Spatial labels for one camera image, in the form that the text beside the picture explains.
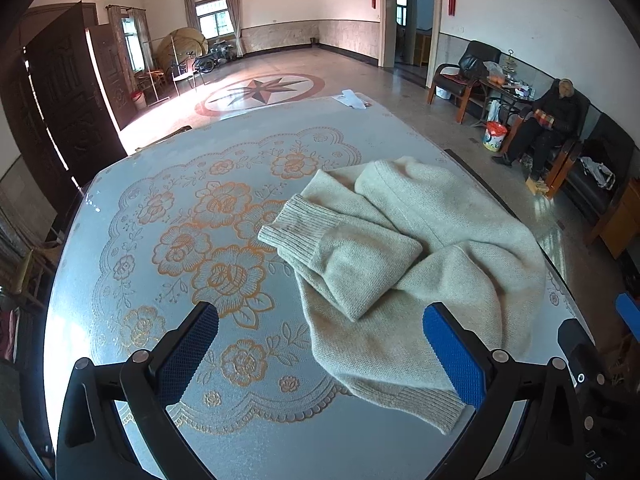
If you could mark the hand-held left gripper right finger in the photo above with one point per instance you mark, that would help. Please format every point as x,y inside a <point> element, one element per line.
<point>452,355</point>

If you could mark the white bag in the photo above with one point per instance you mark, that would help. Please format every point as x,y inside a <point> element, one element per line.
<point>597,170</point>

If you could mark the cluttered side table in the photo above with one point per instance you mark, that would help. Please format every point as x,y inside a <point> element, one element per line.
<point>505,92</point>

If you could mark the large round woven basket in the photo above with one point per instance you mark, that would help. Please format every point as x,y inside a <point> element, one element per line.
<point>182,42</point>

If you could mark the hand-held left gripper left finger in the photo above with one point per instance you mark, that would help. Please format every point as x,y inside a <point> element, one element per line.
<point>192,345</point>

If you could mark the bicycle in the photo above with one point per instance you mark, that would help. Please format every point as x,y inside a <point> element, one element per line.
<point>215,57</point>

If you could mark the white paper sheet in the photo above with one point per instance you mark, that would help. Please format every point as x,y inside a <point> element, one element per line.
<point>352,99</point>

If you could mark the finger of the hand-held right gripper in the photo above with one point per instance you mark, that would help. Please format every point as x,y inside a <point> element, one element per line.
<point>629,310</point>
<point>577,350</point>

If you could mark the wooden cabinet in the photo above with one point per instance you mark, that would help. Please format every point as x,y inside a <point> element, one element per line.
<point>622,220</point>

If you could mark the door frame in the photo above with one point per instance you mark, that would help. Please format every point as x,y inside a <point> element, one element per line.
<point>436,15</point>

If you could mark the large dark wooden door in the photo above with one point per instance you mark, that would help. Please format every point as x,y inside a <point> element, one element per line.
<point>70,100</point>

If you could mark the small wooden chair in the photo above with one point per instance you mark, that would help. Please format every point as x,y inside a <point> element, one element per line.
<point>150,82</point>

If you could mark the dark wooden armchair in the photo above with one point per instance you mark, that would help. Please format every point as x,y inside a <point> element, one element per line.
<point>472,67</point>

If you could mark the side window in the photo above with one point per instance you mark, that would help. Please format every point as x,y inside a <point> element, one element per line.
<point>130,42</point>

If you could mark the grey curtain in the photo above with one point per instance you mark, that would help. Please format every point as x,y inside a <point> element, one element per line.
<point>234,20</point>
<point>144,40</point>
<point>191,12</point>

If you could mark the carved brown door leaf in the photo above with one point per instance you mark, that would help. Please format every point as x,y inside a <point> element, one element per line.
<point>112,75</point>

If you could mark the metal frame chair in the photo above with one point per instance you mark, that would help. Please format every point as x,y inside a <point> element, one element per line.
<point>187,72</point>

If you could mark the floral lace tablecloth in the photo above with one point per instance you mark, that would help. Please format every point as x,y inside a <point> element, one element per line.
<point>175,210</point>

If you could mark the barred window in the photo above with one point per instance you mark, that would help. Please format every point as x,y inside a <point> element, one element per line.
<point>214,16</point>

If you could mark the beige knit sweater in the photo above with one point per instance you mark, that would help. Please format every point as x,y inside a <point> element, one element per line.
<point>450,240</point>

